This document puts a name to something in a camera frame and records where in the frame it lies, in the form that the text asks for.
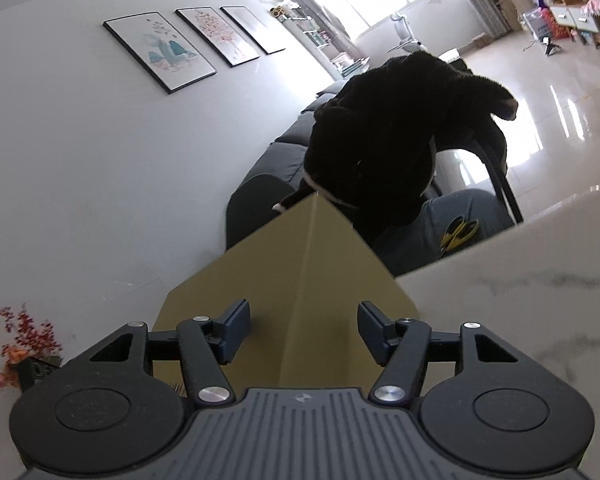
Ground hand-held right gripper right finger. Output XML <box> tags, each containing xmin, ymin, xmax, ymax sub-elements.
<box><xmin>357</xmin><ymin>301</ymin><xmax>523</xmax><ymax>407</ymax></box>

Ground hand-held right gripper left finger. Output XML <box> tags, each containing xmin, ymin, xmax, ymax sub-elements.
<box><xmin>87</xmin><ymin>299</ymin><xmax>251</xmax><ymax>407</ymax></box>

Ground white marble desktop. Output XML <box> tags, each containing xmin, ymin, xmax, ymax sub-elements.
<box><xmin>395</xmin><ymin>182</ymin><xmax>600</xmax><ymax>461</ymax></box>

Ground grey blue cushion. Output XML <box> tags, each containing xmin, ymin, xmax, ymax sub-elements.
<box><xmin>370</xmin><ymin>187</ymin><xmax>516</xmax><ymax>277</ymax></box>

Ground yellow black scissors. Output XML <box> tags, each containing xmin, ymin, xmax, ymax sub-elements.
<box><xmin>439</xmin><ymin>215</ymin><xmax>481</xmax><ymax>252</ymax></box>

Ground dark grey sofa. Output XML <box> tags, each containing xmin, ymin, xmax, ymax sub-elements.
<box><xmin>226</xmin><ymin>87</ymin><xmax>376</xmax><ymax>261</ymax></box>

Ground red artificial flower pot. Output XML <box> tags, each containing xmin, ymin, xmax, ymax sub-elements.
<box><xmin>0</xmin><ymin>304</ymin><xmax>63</xmax><ymax>393</ymax></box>

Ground framed picture blue art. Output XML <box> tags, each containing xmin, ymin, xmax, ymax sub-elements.
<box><xmin>103</xmin><ymin>11</ymin><xmax>217</xmax><ymax>95</ymax></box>

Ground white shelf rack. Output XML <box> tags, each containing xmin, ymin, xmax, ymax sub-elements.
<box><xmin>267</xmin><ymin>2</ymin><xmax>371</xmax><ymax>78</ymax></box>

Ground framed picture pale art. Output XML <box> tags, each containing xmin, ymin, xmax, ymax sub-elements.
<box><xmin>220</xmin><ymin>5</ymin><xmax>287</xmax><ymax>56</ymax></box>

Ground white office chair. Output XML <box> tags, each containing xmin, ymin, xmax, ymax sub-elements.
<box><xmin>387</xmin><ymin>12</ymin><xmax>423</xmax><ymax>53</ymax></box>

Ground small floor tripod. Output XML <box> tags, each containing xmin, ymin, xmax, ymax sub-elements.
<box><xmin>522</xmin><ymin>35</ymin><xmax>563</xmax><ymax>56</ymax></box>

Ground light wooden cabinet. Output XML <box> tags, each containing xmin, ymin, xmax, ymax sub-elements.
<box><xmin>485</xmin><ymin>0</ymin><xmax>526</xmax><ymax>36</ymax></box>

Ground white low cabinet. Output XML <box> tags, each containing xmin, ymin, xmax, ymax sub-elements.
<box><xmin>550</xmin><ymin>2</ymin><xmax>600</xmax><ymax>36</ymax></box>

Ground black strap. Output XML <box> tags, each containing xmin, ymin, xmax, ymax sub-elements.
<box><xmin>472</xmin><ymin>130</ymin><xmax>526</xmax><ymax>223</ymax></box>

